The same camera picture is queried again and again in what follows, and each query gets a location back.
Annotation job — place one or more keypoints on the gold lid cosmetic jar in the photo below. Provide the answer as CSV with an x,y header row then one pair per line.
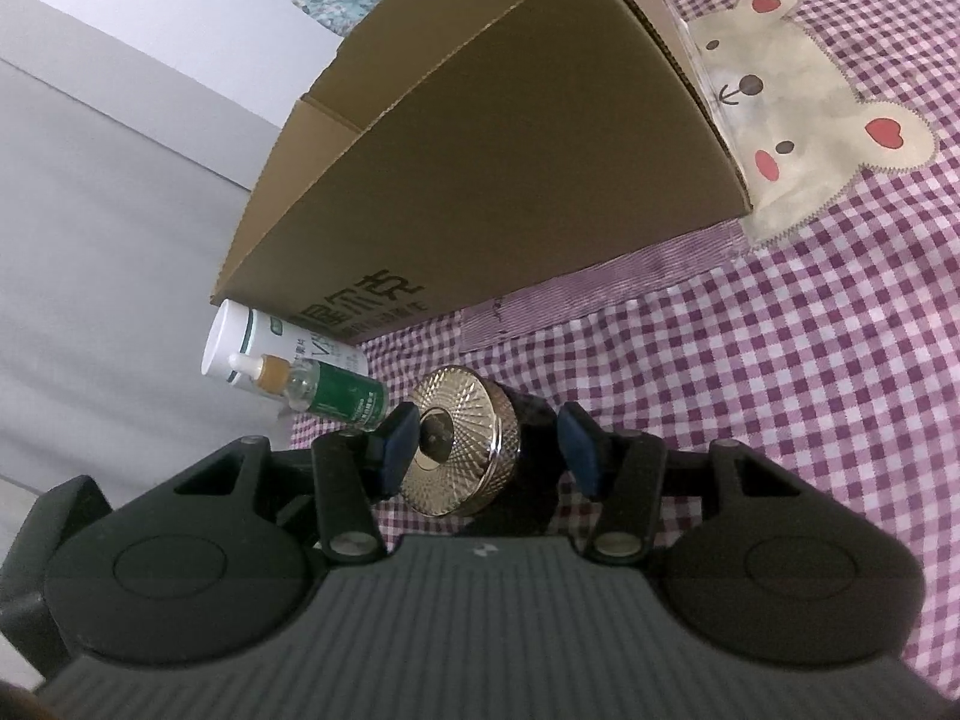
x,y
457,420

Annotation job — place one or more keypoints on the purple checkered bed sheet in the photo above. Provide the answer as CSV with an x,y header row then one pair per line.
x,y
750,390

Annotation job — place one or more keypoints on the green dropper bottle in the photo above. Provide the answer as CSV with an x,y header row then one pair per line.
x,y
337,390

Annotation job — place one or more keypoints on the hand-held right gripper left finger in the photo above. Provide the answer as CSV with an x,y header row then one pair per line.
x,y
397,446

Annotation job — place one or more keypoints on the brown cardboard box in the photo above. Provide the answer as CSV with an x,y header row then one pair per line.
x,y
487,165

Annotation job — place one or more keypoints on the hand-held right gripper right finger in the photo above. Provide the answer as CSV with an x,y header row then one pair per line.
x,y
581,450

